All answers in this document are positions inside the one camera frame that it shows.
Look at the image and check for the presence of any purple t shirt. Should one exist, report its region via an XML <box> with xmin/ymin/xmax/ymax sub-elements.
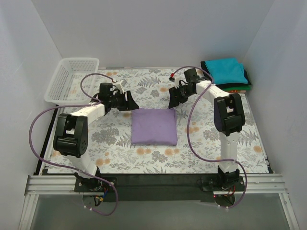
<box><xmin>131</xmin><ymin>108</ymin><xmax>178</xmax><ymax>146</ymax></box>

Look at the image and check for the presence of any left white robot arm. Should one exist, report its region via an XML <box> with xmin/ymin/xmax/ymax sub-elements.
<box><xmin>53</xmin><ymin>80</ymin><xmax>139</xmax><ymax>191</ymax></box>

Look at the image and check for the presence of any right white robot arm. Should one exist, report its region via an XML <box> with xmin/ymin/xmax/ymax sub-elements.
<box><xmin>168</xmin><ymin>66</ymin><xmax>246</xmax><ymax>188</ymax></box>

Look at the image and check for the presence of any black folded t shirt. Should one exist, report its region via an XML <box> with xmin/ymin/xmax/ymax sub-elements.
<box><xmin>201</xmin><ymin>61</ymin><xmax>252</xmax><ymax>90</ymax></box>

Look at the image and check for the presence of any teal folded t shirt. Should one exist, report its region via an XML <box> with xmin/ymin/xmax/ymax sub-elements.
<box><xmin>205</xmin><ymin>58</ymin><xmax>248</xmax><ymax>85</ymax></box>

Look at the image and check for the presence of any green folded t shirt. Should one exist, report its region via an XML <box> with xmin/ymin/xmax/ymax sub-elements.
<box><xmin>224</xmin><ymin>85</ymin><xmax>251</xmax><ymax>93</ymax></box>

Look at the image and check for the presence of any white plastic basket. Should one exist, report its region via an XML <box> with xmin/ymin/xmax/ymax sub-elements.
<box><xmin>44</xmin><ymin>57</ymin><xmax>99</xmax><ymax>105</ymax></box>

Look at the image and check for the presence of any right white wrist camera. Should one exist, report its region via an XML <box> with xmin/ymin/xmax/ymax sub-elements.
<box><xmin>168</xmin><ymin>73</ymin><xmax>181</xmax><ymax>88</ymax></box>

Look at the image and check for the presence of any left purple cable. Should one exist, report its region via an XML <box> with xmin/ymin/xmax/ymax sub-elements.
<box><xmin>28</xmin><ymin>73</ymin><xmax>119</xmax><ymax>216</ymax></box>

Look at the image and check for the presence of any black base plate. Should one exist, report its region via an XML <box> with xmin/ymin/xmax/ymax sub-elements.
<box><xmin>74</xmin><ymin>173</ymin><xmax>248</xmax><ymax>202</ymax></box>

